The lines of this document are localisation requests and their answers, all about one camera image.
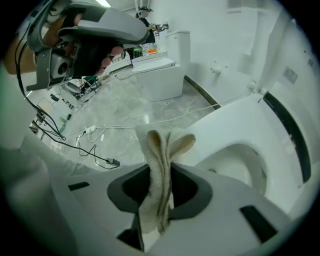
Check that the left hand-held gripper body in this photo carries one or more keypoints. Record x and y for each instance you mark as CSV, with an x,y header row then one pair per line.
x,y
112,27

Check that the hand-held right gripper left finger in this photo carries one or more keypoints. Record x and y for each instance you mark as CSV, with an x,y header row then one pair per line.
x,y
120,192

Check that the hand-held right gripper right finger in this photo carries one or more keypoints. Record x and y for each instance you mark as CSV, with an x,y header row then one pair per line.
x,y
195,195

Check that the white wiping cloth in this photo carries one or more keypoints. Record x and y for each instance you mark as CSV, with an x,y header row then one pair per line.
x,y
157,160

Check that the person's left forearm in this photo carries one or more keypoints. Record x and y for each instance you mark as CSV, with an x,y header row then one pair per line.
x,y
20,60

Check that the white smart toilet bowl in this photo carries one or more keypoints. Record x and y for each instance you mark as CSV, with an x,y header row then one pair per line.
x,y
235,172

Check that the white toilet with tank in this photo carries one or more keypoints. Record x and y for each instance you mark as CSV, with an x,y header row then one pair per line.
x,y
162,80

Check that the person's left hand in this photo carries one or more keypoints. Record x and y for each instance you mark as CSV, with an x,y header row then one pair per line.
x,y
52,35

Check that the ceiling tube light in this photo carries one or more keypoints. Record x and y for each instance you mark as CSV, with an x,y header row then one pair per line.
x,y
104,3

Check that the orange box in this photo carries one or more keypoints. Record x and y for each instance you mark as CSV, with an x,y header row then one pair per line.
x,y
152,51

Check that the white power adapter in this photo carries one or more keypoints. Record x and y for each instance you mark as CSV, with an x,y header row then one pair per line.
x,y
90,129

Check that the white wall socket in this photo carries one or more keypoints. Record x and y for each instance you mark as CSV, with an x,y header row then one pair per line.
x,y
252,86

